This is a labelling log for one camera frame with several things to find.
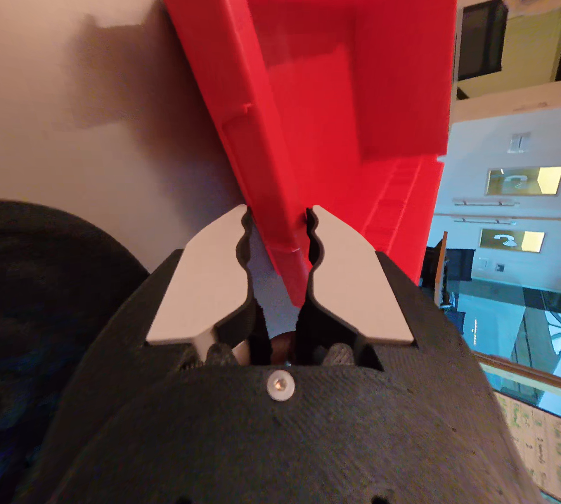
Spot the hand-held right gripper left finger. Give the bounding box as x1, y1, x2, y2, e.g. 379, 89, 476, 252
146, 204, 257, 363

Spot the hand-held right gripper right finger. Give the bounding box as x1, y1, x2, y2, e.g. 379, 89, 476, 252
305, 205, 415, 344

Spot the red plastic bin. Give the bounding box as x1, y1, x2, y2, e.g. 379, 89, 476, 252
147, 0, 462, 307

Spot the black office chair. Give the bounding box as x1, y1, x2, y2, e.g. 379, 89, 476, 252
445, 249, 476, 282

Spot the black honeycomb pad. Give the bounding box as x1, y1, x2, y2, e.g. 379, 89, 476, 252
0, 201, 150, 504

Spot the yellow phone sign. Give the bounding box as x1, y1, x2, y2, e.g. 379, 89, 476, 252
479, 229, 547, 254

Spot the handwritten list whiteboard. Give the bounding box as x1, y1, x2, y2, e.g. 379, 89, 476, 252
493, 390, 561, 502

